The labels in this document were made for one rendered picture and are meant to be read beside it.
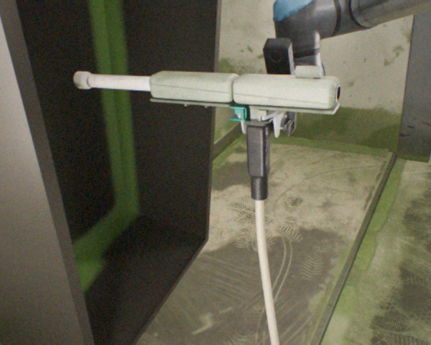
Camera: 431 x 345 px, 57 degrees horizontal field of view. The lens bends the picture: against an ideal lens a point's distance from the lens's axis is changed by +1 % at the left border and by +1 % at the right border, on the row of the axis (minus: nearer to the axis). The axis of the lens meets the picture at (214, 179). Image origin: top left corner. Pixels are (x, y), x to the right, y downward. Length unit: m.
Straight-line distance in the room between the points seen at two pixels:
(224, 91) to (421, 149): 2.22
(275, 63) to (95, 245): 0.93
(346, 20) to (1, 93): 0.66
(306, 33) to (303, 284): 1.19
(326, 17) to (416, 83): 1.74
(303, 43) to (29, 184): 0.58
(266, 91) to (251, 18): 2.20
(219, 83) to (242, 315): 1.22
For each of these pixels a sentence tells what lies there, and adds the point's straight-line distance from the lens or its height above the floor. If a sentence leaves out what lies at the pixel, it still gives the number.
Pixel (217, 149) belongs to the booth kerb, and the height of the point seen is 0.11.
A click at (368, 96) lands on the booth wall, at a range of 2.66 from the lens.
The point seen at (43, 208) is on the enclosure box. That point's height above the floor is 1.04.
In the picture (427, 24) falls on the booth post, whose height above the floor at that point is 0.82.
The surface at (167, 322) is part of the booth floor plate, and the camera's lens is 1.74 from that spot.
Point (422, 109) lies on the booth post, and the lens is 2.65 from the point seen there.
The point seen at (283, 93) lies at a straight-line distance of 0.59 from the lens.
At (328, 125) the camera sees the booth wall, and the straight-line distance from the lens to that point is 2.80.
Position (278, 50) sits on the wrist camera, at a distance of 0.71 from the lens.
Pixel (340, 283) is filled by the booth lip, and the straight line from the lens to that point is 1.81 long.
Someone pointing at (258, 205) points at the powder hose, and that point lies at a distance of 0.70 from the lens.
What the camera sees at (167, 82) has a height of 1.16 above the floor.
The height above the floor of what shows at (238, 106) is 1.13.
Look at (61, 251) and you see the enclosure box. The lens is 0.71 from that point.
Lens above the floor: 1.35
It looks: 31 degrees down
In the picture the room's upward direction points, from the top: 9 degrees counter-clockwise
